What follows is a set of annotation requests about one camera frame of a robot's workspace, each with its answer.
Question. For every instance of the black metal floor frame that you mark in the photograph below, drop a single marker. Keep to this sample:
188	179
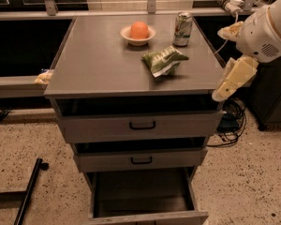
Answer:
21	199

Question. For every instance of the white bowl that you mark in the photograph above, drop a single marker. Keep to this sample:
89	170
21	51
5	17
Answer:
125	34

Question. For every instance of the grey drawer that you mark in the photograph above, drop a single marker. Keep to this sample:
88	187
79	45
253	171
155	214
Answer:
145	197
122	127
139	160

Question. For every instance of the yellow snack bag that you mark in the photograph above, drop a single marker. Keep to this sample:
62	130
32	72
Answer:
44	77

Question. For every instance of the bottom grey drawer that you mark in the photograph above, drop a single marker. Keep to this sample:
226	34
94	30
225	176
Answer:
145	197

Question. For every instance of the middle grey drawer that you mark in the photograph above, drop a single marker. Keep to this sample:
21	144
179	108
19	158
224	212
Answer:
139	160

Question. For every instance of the grey drawer cabinet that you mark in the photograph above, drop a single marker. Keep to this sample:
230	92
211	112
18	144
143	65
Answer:
99	73

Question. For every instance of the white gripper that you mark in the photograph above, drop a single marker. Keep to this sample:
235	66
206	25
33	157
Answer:
259	35

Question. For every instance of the orange fruit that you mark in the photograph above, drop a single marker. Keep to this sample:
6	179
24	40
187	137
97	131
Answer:
139	30

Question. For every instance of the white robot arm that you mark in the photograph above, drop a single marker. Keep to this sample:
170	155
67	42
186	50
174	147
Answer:
258	38

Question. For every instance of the dark side cabinet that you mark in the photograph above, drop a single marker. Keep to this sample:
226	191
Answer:
264	94

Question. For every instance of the green soda can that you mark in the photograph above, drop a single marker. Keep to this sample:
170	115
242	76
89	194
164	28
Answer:
183	28

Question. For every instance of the green jalapeno chip bag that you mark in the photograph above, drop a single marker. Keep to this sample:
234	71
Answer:
165	62

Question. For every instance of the grey metal shelf rail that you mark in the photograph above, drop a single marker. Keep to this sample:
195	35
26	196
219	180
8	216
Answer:
20	87

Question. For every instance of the top grey drawer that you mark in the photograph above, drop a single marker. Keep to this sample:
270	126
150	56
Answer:
122	127

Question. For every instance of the white power strip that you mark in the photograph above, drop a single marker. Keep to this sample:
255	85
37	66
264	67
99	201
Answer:
231	6

